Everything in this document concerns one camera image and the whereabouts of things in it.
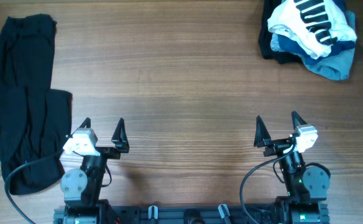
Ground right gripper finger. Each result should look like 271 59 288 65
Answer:
254 116 272 147
291 111 308 129

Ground left black cable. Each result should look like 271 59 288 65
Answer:
4 148 67 224

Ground right black cable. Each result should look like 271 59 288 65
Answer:
239 144 296 224

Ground black garment in pile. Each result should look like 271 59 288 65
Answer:
258 0 302 64

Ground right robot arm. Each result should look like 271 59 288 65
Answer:
254 111 331 224

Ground black cable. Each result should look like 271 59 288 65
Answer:
4 148 67 224
239 144 296 224

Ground black t-shirt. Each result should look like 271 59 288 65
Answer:
0 14 72 195

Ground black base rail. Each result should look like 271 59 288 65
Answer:
53 198 330 224

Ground navy blue garment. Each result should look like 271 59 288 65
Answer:
278 35 356 65

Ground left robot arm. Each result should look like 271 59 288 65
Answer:
53 118 129 224

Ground white shirt with black stripes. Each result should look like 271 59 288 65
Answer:
267 0 357 59

